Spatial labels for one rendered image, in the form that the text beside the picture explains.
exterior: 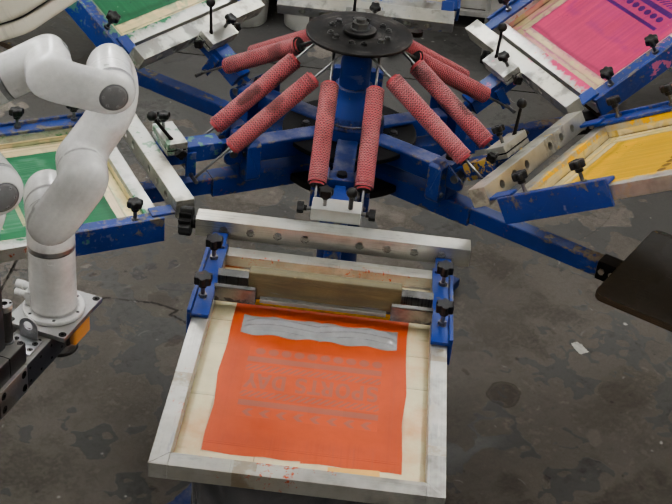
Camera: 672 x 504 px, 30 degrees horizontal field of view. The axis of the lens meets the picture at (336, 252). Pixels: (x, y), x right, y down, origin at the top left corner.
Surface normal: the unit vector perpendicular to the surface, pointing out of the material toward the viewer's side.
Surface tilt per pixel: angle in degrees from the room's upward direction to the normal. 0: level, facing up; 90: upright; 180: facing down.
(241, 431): 0
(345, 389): 0
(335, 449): 0
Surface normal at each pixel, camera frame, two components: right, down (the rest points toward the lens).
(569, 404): 0.08, -0.83
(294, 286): -0.08, 0.54
